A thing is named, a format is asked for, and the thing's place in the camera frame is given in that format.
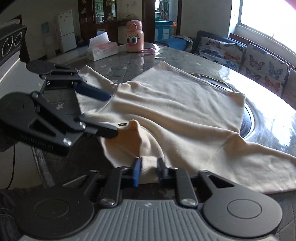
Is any cream long-sleeve garment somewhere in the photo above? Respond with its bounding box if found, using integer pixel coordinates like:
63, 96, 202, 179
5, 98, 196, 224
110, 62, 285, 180
78, 62, 295, 193

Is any white refrigerator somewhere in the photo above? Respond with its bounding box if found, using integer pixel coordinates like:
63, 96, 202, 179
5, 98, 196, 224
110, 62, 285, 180
55, 11, 77, 53

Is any tissue box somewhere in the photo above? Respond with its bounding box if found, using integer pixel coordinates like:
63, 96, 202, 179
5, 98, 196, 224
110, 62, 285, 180
86, 32, 118, 62

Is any pink cartoon water bottle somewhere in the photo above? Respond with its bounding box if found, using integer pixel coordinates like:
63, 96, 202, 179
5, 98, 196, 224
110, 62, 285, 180
125, 20, 144, 53

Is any round induction cooktop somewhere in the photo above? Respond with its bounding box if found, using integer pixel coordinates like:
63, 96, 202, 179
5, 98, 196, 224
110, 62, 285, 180
191, 73, 255, 139

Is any blue plastic cabinet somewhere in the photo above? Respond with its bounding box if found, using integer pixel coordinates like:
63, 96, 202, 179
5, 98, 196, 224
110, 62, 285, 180
154, 21, 176, 42

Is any blue blanket on sofa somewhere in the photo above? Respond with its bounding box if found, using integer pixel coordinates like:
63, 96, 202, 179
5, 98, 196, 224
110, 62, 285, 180
155, 35, 195, 52

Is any left butterfly cushion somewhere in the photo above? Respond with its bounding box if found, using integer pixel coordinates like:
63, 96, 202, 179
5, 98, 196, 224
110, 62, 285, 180
195, 37, 246, 72

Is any butterfly cushion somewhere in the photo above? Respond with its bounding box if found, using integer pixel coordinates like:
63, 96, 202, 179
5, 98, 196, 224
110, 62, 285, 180
195, 37, 246, 72
239, 43, 289, 96

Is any right butterfly cushion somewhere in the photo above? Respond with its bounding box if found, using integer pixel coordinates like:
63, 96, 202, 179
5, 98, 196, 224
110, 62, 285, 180
239, 43, 289, 96

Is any dark blue sofa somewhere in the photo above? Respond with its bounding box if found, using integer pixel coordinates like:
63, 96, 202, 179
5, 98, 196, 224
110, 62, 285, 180
156, 31, 295, 108

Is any window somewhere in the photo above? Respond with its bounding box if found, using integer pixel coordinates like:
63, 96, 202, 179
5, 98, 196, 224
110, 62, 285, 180
229, 1, 295, 56

